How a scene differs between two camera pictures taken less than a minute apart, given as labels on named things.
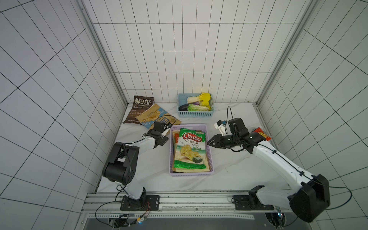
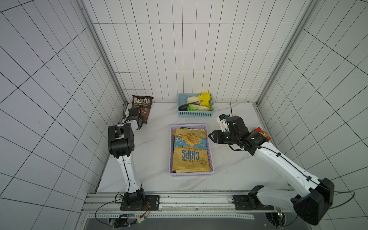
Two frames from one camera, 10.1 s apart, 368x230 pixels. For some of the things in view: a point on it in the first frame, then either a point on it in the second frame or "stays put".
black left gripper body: [163, 141] to [142, 118]
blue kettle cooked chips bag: [156, 113] to [190, 153]
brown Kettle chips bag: [139, 104] stays put
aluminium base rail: [107, 205] stays put
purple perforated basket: [203, 127] stays put
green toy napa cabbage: [191, 107] stays put
